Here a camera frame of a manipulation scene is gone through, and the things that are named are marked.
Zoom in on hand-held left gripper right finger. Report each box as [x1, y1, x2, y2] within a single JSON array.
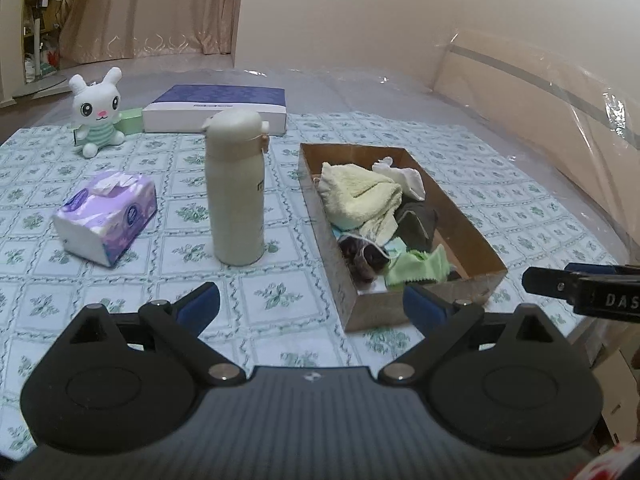
[[377, 283, 572, 386]]

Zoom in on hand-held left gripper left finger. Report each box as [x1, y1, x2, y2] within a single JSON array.
[[69, 282, 247, 387]]

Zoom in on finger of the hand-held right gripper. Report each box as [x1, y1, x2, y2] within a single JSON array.
[[566, 261, 640, 278], [522, 266, 583, 306]]

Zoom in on light green cloth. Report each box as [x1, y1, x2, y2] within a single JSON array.
[[384, 245, 451, 288]]

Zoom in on brown cardboard box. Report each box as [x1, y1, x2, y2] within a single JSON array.
[[298, 142, 509, 333]]

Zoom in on blue face mask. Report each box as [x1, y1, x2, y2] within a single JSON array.
[[334, 227, 408, 261]]

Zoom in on brown scrunchie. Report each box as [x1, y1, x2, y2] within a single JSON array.
[[337, 234, 391, 283]]

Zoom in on dark grey cloth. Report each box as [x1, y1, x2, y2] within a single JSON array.
[[395, 201, 440, 252]]

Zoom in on white drawstring pouch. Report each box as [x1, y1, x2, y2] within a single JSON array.
[[371, 156, 427, 200]]

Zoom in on pale yellow towel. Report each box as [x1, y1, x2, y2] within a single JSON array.
[[316, 161, 403, 241]]

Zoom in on cream thermos bottle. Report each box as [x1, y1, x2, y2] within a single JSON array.
[[201, 107, 271, 267]]

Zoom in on purple tissue pack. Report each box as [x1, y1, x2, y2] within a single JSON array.
[[52, 170, 158, 267]]

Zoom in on red white patterned cloth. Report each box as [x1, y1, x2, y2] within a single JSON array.
[[575, 442, 640, 480]]

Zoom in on light green box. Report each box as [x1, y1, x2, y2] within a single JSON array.
[[74, 107, 146, 147]]

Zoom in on white and blue flat box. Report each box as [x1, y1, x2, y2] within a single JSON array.
[[141, 84, 288, 137]]

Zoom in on white plush bunny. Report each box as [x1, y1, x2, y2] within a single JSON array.
[[68, 66, 126, 158]]

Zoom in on beige curtain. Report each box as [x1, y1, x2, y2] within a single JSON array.
[[60, 0, 248, 63]]

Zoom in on cluttered shelf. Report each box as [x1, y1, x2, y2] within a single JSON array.
[[22, 0, 76, 86]]

